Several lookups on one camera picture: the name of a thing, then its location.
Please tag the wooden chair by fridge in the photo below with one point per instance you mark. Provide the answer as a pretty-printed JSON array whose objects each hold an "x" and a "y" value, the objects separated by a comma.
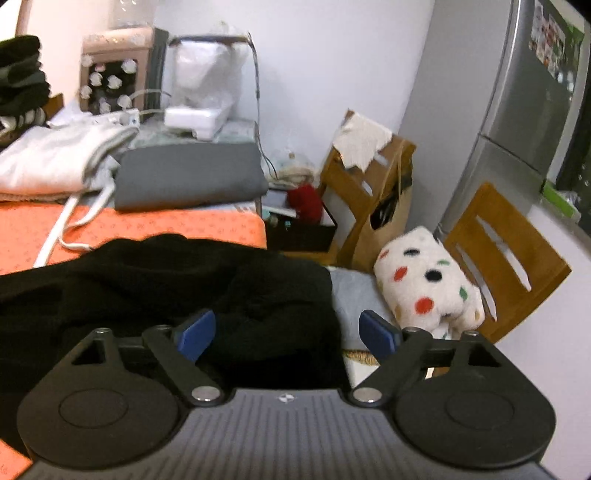
[{"x": 494, "y": 242}]

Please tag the pink water dispenser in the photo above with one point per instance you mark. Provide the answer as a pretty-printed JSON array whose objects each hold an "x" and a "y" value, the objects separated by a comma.
[{"x": 122, "y": 69}]

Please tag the polka dot plush blanket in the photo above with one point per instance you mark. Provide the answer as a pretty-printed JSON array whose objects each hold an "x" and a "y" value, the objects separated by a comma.
[{"x": 426, "y": 288}]

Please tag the black trousers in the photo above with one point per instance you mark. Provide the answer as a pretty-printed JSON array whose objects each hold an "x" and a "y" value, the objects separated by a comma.
[{"x": 276, "y": 328}]

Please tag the white power strip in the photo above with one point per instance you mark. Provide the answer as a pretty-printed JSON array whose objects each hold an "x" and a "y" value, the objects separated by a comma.
[{"x": 129, "y": 117}]

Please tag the orange patterned tablecloth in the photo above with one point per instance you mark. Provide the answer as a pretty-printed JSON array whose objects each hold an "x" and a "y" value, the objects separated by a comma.
[{"x": 25, "y": 226}]

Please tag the red knitted hat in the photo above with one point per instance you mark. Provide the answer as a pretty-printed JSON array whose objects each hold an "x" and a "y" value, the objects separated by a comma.
[{"x": 306, "y": 203}]

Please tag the white folded hoodie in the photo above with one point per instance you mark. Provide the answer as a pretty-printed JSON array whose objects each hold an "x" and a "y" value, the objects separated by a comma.
[{"x": 50, "y": 164}]

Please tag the silver refrigerator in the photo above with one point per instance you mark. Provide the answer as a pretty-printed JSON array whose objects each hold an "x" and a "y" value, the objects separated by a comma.
[{"x": 531, "y": 118}]

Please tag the grey folded garment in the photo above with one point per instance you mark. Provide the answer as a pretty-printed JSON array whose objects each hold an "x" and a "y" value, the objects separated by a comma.
[{"x": 181, "y": 176}]

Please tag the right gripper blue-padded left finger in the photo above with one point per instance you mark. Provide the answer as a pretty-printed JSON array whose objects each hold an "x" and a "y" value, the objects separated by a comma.
[{"x": 177, "y": 349}]

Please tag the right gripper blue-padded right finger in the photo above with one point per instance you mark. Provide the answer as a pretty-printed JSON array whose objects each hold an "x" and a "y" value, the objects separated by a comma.
[{"x": 400, "y": 353}]

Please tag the stack of dark folded clothes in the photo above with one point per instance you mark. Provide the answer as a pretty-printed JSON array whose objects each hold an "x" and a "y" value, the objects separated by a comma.
[{"x": 24, "y": 87}]

